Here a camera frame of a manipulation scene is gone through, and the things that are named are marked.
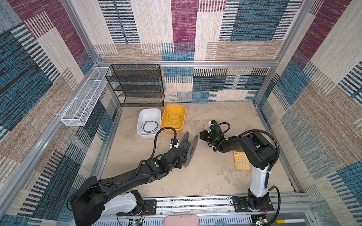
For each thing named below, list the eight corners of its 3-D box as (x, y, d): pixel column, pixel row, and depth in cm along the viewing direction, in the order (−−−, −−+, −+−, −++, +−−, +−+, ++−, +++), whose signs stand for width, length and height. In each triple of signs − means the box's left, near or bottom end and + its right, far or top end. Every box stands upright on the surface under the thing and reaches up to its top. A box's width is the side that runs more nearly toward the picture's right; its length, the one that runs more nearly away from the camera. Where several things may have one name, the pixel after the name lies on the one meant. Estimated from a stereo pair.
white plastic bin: (134, 139, 102) (132, 134, 97) (141, 114, 117) (139, 108, 112) (160, 139, 102) (158, 134, 97) (162, 114, 117) (162, 108, 112)
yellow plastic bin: (161, 133, 105) (160, 128, 100) (164, 109, 120) (163, 104, 115) (185, 133, 105) (185, 128, 99) (185, 109, 120) (185, 104, 115)
